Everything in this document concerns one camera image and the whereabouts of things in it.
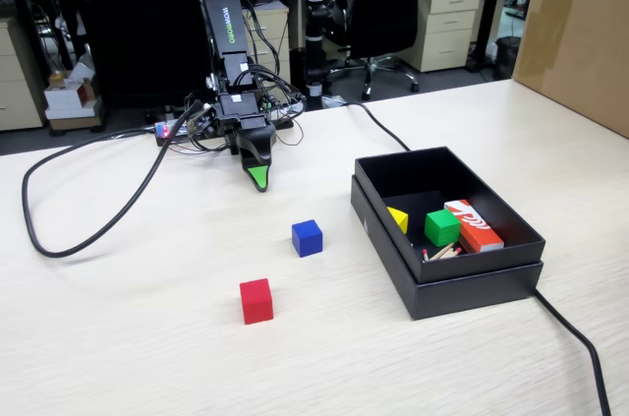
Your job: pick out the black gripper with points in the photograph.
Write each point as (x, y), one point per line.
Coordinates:
(237, 106)

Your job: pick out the red cube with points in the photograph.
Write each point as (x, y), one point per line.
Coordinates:
(256, 303)

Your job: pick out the beige cabinet behind arm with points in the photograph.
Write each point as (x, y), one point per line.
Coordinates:
(272, 37)

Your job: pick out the blue cube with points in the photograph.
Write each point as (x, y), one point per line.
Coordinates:
(307, 239)

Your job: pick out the green cube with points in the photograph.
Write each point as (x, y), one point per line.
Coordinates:
(441, 229)

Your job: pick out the circuit board with red LED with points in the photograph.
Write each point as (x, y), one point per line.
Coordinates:
(167, 132)

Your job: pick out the black pole with white bands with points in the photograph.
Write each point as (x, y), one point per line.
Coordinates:
(314, 32)

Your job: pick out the yellow wooden block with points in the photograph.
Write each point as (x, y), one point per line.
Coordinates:
(399, 220)

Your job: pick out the large black office chair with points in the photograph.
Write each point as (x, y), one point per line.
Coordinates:
(142, 27)

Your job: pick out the white boxes on floor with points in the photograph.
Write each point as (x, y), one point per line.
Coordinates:
(71, 99)

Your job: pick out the black mesh swivel chair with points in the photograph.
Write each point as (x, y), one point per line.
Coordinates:
(388, 3)

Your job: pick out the beige three drawer cabinet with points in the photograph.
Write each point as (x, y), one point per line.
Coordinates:
(444, 27)

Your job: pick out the orange white matchbox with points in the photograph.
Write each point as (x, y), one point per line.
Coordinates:
(479, 231)

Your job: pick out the black open box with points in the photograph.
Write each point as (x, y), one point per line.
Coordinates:
(467, 295)

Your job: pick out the wide beige drawer cabinet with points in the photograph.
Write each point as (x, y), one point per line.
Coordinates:
(17, 86)

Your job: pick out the black cardboard box tray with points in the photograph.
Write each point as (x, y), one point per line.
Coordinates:
(491, 258)

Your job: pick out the black waste bin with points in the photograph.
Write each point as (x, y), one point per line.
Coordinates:
(507, 58)

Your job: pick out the large brown cardboard box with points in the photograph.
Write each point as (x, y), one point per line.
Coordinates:
(575, 37)

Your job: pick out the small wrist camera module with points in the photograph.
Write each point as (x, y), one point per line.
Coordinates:
(202, 123)

